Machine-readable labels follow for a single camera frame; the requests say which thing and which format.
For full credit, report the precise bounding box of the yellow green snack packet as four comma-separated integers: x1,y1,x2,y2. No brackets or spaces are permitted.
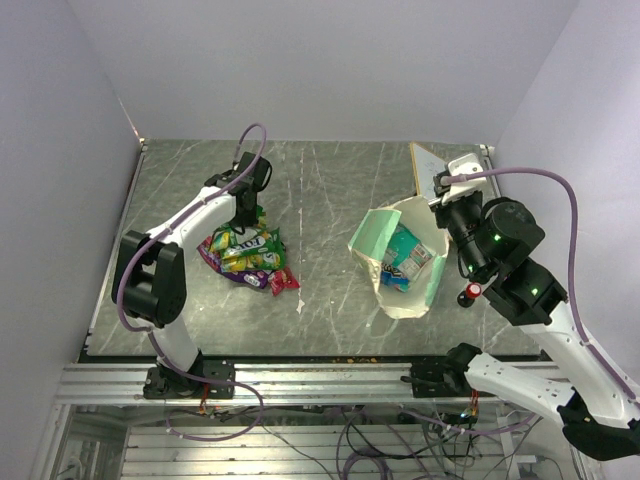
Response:
208,226,254,252
220,229,287,273

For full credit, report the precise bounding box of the purple Fox's berries candy bag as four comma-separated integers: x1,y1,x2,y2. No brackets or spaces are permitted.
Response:
197,236,221,272

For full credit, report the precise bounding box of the red snack packet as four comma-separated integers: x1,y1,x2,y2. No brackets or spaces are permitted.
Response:
269,267,300,296

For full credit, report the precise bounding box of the blue snack packet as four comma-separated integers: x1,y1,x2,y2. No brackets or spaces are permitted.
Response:
380,263,410,293

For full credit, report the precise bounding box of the green patterned paper bag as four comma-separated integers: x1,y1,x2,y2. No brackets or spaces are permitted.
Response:
348,196,449,319

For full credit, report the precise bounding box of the teal snack packet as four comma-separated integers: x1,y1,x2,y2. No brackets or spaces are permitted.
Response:
382,223,434,280

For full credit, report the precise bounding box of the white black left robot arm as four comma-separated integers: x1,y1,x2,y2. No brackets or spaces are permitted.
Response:
111,152,272,397

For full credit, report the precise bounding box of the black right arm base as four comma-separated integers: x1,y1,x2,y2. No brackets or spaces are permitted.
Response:
400,357,472,399

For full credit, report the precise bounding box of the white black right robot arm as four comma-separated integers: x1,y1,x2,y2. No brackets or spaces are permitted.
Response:
431,192,639,461

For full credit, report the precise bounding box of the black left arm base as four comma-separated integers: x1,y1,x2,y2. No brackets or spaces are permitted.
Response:
142,360,236,400

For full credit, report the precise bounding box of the yellow framed whiteboard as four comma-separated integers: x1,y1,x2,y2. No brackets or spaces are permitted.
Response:
409,142,446,200

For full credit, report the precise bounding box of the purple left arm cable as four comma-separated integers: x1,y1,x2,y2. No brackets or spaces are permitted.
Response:
117,123,267,444

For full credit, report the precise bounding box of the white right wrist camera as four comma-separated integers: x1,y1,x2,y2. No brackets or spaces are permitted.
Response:
433,153,487,206

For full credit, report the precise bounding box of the aluminium frame rail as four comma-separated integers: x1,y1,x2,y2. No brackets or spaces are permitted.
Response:
53,360,581,406

